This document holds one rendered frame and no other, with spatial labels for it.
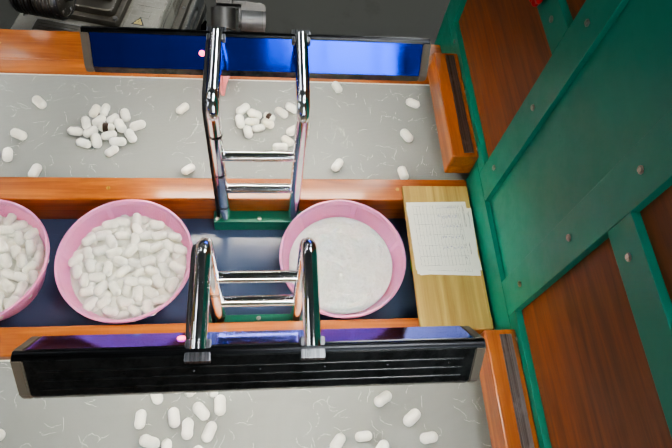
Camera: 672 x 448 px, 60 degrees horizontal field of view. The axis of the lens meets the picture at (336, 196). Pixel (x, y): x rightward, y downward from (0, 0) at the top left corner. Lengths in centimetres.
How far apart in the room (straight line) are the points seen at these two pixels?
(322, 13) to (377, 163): 147
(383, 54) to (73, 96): 77
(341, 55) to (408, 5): 180
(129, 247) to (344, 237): 45
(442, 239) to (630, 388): 54
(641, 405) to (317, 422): 56
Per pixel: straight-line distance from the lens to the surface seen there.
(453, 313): 122
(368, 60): 111
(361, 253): 128
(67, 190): 136
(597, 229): 90
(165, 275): 125
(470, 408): 123
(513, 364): 114
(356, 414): 117
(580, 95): 97
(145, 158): 139
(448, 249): 127
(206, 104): 99
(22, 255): 134
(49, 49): 161
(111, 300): 127
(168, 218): 129
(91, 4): 205
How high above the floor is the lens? 189
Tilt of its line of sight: 60 degrees down
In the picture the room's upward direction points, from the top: 12 degrees clockwise
